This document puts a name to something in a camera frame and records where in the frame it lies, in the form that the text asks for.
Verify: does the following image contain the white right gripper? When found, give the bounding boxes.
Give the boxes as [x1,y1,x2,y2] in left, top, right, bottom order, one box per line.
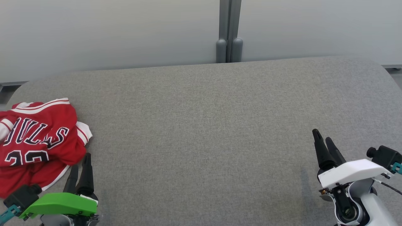
[312,129,393,189]

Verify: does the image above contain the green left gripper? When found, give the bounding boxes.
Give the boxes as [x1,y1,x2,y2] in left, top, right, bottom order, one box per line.
[19,153,99,226]

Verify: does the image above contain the red shorts with white trim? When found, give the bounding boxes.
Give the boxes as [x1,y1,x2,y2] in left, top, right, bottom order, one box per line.
[0,159,70,199]

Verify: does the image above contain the red Bulls jersey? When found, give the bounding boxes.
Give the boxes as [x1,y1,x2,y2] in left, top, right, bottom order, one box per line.
[0,98,93,167]

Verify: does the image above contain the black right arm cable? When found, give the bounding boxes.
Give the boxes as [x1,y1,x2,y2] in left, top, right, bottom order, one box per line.
[374,177,402,196]

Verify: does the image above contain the left camera cable, teal plug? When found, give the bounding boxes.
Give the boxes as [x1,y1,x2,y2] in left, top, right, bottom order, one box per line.
[0,205,21,224]

